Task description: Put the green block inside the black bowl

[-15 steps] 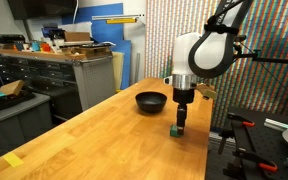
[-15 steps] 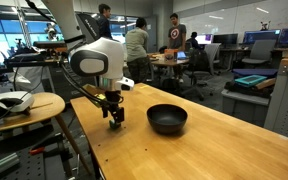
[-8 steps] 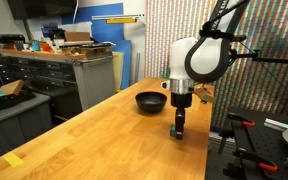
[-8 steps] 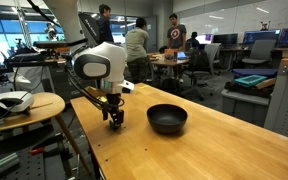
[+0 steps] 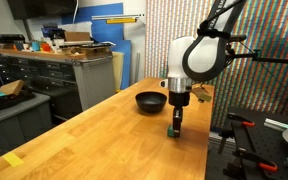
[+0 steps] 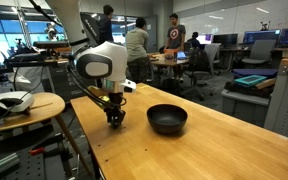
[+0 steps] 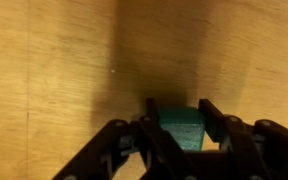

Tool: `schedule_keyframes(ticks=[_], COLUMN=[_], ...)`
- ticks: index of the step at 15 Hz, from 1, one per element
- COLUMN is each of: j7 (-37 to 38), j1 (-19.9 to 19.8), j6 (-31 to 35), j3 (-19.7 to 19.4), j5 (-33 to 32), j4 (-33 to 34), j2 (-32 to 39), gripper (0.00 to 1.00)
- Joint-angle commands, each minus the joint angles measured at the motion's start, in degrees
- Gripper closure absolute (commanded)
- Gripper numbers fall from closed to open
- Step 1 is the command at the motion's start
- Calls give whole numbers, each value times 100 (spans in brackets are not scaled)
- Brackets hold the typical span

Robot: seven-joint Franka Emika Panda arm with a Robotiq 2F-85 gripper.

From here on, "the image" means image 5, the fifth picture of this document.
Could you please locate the green block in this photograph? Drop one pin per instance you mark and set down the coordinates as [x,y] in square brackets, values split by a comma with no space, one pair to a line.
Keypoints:
[170,131]

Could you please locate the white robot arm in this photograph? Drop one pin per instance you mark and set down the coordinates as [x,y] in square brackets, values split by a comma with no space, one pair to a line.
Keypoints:
[199,59]

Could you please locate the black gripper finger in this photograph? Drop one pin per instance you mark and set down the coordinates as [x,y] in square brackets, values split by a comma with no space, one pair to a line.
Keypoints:
[177,120]

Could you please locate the black bowl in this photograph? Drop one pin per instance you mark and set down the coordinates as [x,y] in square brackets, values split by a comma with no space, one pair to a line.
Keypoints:
[151,102]

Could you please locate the yellow sticky note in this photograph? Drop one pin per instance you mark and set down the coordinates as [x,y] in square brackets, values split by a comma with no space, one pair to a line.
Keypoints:
[13,159]

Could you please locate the blue foam board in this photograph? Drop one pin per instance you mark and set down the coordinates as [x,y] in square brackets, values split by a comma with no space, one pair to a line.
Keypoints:
[101,31]

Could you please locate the grey tool cabinet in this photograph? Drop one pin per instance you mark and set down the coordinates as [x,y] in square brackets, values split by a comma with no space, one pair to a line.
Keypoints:
[51,74]

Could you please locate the grey storage bin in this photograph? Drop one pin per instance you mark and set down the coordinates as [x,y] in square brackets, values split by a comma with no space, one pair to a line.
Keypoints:
[24,121]

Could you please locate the perforated metal panel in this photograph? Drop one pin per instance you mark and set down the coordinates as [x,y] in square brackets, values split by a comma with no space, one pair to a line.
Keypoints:
[95,80]

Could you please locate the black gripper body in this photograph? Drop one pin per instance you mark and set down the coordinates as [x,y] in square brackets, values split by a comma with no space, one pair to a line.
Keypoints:
[179,99]

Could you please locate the orange handled clamp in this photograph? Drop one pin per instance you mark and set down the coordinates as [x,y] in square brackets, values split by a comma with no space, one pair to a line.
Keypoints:
[260,161]

